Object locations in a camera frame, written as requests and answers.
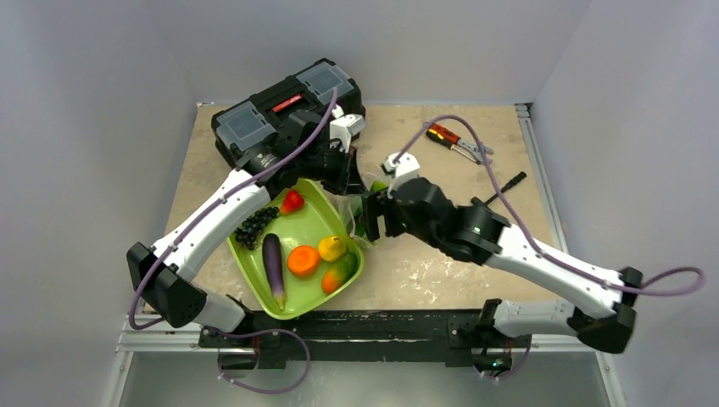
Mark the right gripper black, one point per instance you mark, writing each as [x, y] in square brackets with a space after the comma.
[380, 212]

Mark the toy red pepper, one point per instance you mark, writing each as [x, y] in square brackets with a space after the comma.
[293, 202]

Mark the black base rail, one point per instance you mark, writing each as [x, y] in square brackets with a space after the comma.
[453, 337]

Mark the toy black grapes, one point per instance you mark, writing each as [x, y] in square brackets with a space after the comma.
[251, 229]

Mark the black hammer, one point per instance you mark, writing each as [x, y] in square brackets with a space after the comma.
[506, 187]

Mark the toy purple eggplant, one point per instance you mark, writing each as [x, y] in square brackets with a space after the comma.
[273, 264]

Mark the toy bok choy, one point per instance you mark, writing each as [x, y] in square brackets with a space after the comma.
[358, 232]

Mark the toy yellow lemon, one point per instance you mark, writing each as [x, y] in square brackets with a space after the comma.
[332, 248]

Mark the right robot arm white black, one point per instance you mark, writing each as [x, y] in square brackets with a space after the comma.
[594, 304]

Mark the black toolbox red handle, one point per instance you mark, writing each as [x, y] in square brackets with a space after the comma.
[275, 121]

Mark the aluminium table frame rail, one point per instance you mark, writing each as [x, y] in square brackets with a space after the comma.
[159, 338]

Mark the green plastic tray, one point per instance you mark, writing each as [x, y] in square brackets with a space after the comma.
[316, 220]

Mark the toy green apple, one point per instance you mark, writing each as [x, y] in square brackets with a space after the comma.
[378, 185]

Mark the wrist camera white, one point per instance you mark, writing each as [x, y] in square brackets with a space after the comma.
[400, 168]
[344, 128]

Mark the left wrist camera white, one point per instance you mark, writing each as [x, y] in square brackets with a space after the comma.
[344, 128]

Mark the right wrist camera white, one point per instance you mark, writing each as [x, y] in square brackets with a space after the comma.
[400, 168]

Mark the toy mango orange green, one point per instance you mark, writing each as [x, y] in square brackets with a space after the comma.
[339, 273]

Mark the toy orange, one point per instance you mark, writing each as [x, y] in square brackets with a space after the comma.
[303, 261]

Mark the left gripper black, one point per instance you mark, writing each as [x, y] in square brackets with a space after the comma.
[348, 181]

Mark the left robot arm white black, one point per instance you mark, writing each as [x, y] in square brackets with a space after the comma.
[162, 274]

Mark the clear zip top bag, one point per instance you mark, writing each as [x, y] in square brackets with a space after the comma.
[350, 211]

